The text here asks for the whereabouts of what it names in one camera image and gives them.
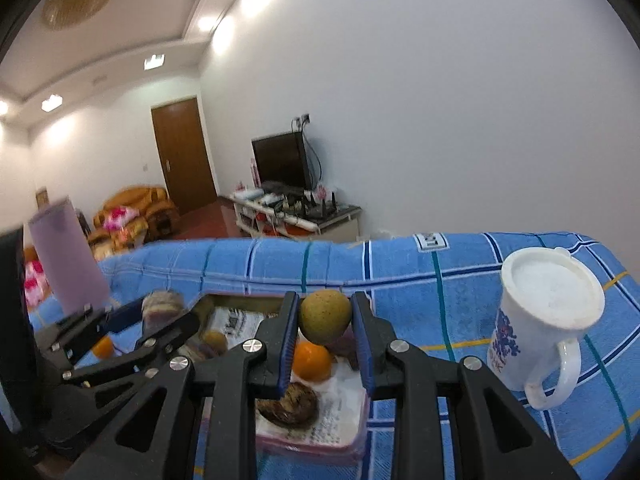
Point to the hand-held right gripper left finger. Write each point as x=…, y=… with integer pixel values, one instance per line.
x=289, y=345

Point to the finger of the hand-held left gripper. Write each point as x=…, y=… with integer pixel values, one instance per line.
x=95, y=325
x=150, y=345

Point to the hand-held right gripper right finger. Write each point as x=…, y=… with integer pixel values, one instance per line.
x=361, y=345

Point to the round orange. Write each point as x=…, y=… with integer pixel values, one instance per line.
x=312, y=360

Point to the purple and white onion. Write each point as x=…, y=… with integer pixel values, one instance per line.
x=162, y=305

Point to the green-brown round fruit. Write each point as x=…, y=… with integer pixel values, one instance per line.
x=325, y=315

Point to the pink plastic bin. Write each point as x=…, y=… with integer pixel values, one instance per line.
x=310, y=452

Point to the large oval orange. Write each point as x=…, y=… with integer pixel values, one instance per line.
x=102, y=347

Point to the pink floral cushion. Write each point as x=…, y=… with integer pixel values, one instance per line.
x=34, y=282
x=120, y=217

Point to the dark brown striped fruit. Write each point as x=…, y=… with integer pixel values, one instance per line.
x=290, y=402

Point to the pale purple round vegetable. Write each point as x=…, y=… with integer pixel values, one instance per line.
x=215, y=342

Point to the lavender plastic cup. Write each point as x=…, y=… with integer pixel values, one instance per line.
x=65, y=260

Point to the blue plaid blanket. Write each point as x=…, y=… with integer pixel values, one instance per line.
x=450, y=280

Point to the white television stand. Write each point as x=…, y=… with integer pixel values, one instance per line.
x=320, y=225

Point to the orange leather armchair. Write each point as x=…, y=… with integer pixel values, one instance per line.
x=155, y=215

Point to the black router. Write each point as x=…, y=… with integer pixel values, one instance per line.
x=320, y=202

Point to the white mug with blue print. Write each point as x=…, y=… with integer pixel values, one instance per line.
x=530, y=340

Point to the pink box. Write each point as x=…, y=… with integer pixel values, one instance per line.
x=255, y=170

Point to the black television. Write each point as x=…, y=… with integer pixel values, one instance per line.
x=280, y=160

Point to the brown wooden door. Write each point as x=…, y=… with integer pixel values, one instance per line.
x=182, y=155

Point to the round ceiling light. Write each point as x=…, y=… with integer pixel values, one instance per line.
x=50, y=102
x=206, y=22

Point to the rectangular ceiling light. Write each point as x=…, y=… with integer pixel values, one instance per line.
x=153, y=62

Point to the wall power outlet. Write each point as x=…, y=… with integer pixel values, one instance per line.
x=302, y=120

